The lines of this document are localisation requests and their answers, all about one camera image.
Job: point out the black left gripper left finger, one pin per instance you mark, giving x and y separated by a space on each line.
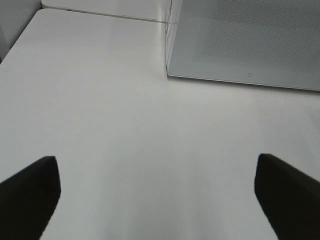
28 200

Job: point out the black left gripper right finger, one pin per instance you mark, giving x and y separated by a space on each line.
289 198

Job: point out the white microwave door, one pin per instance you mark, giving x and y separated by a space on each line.
259 42

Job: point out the white microwave oven body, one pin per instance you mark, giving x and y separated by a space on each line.
171 19

